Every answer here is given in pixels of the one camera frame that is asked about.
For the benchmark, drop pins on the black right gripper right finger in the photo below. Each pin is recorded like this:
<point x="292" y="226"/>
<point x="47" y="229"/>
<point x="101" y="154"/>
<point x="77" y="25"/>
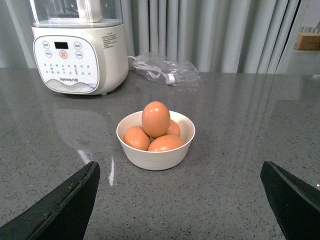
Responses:
<point x="295" y="203"/>

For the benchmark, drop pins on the brown egg bowl front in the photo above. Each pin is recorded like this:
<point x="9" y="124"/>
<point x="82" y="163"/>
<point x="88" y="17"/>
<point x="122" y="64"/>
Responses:
<point x="165" y="143"/>

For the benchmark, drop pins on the white bowl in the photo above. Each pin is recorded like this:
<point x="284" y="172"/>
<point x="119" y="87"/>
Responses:
<point x="156" y="161"/>

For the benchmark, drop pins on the brown egg bowl left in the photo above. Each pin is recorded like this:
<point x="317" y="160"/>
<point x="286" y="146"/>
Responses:
<point x="137" y="138"/>

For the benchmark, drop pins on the grey curtain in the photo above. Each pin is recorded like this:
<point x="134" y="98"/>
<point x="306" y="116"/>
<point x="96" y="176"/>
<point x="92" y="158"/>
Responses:
<point x="226" y="36"/>

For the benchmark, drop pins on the brown egg bowl back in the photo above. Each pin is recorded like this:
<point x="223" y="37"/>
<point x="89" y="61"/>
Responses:
<point x="174" y="129"/>

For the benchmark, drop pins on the clear plastic bag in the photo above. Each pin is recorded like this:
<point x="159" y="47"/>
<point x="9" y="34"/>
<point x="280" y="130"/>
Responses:
<point x="156" y="68"/>

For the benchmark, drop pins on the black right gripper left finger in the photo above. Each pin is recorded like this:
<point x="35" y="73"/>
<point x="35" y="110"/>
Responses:
<point x="63" y="214"/>

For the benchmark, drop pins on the white soymilk maker appliance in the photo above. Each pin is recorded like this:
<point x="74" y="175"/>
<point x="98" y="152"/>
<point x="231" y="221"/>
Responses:
<point x="79" y="45"/>

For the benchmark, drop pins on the brown egg bowl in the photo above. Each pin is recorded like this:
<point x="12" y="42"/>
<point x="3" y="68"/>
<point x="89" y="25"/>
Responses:
<point x="174" y="129"/>
<point x="137" y="138"/>
<point x="165" y="143"/>

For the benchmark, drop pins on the brown top egg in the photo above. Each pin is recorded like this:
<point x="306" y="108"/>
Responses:
<point x="155" y="119"/>

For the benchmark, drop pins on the cardboard box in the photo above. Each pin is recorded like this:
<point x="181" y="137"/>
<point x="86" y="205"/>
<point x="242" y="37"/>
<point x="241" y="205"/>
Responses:
<point x="307" y="41"/>

